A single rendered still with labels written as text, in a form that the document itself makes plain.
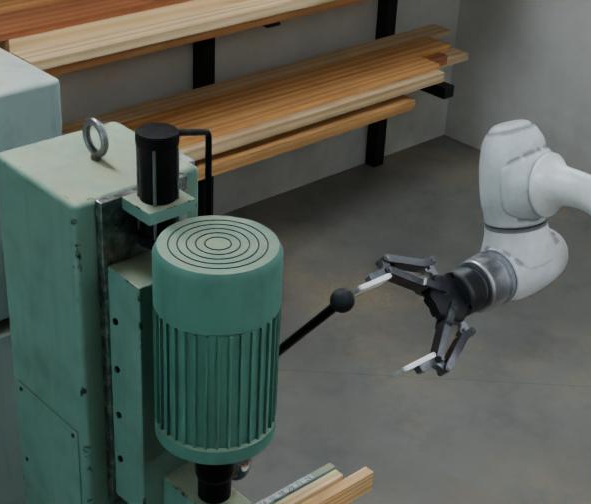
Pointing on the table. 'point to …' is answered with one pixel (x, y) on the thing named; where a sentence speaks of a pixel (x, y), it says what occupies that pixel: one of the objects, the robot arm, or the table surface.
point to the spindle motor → (216, 337)
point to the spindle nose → (214, 482)
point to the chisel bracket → (177, 486)
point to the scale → (285, 489)
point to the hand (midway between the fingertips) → (381, 330)
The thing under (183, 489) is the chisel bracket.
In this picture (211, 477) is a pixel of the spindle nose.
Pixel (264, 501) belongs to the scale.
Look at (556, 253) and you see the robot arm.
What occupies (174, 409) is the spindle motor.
